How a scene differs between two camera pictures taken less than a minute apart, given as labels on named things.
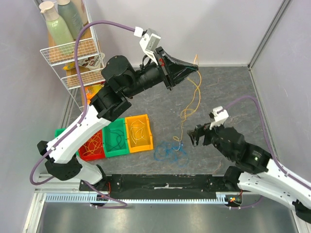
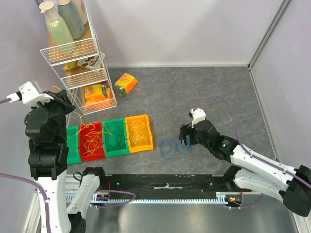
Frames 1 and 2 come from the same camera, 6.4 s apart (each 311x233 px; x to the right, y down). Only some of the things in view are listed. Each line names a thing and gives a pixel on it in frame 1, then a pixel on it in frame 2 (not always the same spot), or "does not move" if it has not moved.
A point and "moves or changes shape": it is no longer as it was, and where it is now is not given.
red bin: (93, 148) does not move
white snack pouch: (94, 62) does not move
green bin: (115, 138) does not move
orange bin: (139, 134) does not move
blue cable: (176, 155) moves or changes shape
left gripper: (174, 70) -> (60, 97)
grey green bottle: (69, 13) does not move
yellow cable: (192, 108) -> (81, 110)
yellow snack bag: (70, 66) does not move
